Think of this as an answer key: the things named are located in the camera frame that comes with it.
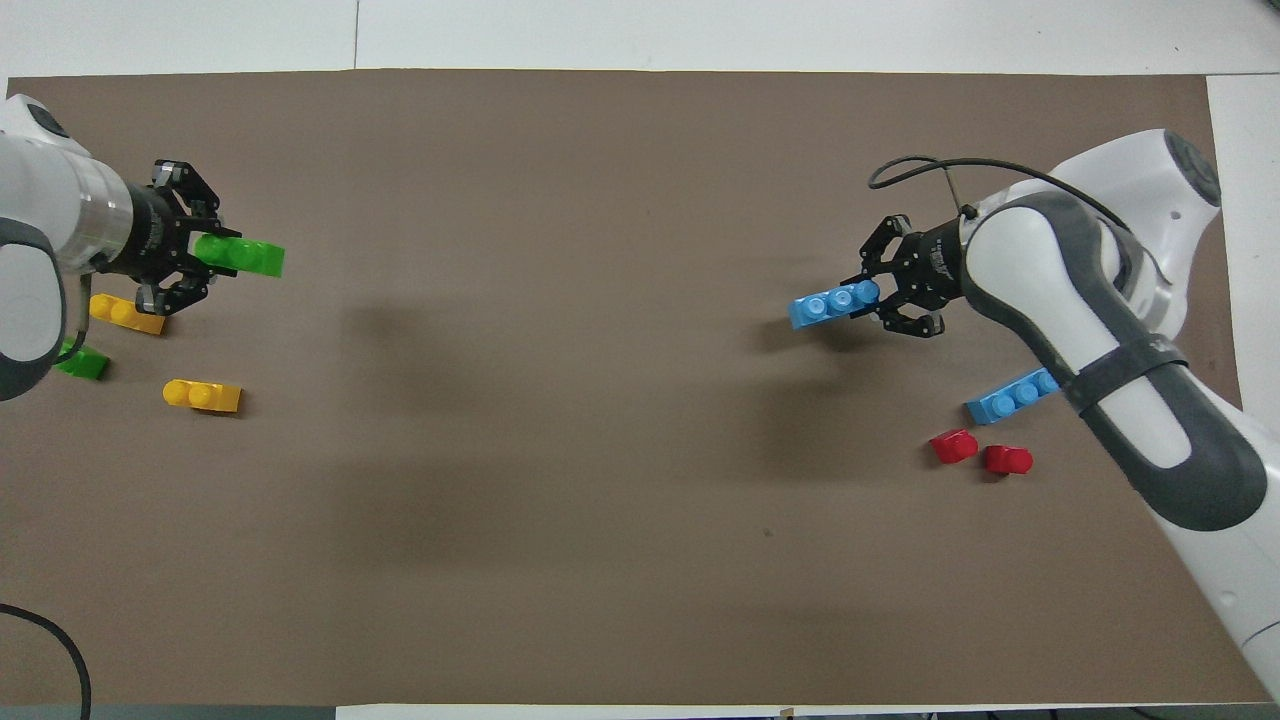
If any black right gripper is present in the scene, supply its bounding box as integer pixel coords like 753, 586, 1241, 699
860, 213, 967, 340

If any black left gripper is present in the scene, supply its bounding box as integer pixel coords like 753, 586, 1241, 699
126, 159, 227, 320

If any green two-stud block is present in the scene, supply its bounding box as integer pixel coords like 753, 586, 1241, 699
55, 340, 111, 381
195, 233, 286, 278

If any blue three-stud block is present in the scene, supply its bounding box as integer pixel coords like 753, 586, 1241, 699
788, 280, 881, 331
965, 368, 1061, 426

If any yellow two-stud block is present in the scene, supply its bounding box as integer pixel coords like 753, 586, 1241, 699
163, 378, 243, 414
89, 293, 167, 336

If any brown table mat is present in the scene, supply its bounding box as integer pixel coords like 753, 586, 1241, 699
0, 68, 1271, 709

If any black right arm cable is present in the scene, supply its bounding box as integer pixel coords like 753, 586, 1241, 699
867, 155, 1171, 281

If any black loose table cable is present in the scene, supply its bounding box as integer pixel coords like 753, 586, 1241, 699
0, 603, 93, 720

